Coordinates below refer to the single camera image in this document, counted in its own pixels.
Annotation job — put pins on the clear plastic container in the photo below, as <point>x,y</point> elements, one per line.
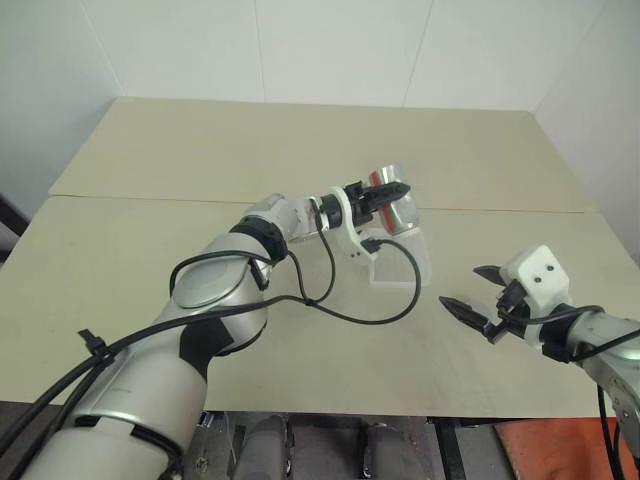
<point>400,260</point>

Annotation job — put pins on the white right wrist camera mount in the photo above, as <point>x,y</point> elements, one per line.
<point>540,270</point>

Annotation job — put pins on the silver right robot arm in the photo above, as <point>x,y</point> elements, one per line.
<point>615,350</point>

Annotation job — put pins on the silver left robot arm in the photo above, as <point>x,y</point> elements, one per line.
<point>210,285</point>

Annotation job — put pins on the dark object at wall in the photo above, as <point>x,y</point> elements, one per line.
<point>10,225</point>

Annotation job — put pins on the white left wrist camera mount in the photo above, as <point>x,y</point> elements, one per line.
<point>350,235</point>

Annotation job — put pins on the orange red surface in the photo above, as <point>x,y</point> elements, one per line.
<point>550,450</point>

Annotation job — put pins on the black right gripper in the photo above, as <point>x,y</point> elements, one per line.
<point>512,310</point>

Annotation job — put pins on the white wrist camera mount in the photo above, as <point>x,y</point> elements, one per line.
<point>350,235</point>
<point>540,270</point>

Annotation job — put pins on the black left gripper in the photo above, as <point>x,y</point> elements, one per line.
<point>361,205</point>

